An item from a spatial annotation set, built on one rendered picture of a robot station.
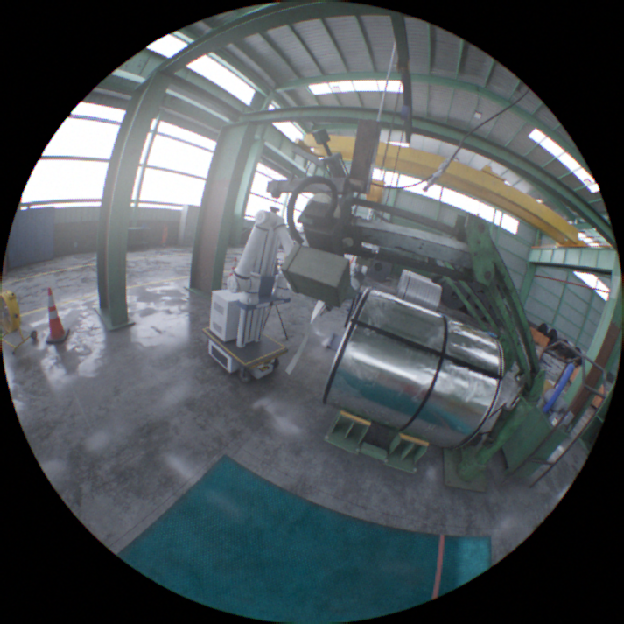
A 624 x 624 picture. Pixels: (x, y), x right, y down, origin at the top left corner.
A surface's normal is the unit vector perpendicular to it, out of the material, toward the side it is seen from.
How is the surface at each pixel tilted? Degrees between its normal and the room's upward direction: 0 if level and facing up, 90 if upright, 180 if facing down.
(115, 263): 90
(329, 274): 55
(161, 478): 0
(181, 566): 0
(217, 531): 0
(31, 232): 90
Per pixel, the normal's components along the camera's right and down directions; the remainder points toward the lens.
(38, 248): 0.89, 0.34
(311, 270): -0.18, -0.34
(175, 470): 0.24, -0.91
